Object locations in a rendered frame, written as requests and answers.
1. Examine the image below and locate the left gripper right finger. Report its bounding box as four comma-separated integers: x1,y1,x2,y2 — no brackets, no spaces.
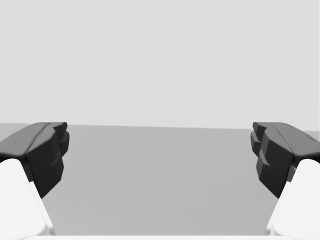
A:
250,121,320,237

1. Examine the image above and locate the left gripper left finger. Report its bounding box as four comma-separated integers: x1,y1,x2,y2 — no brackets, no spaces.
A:
0,121,71,237

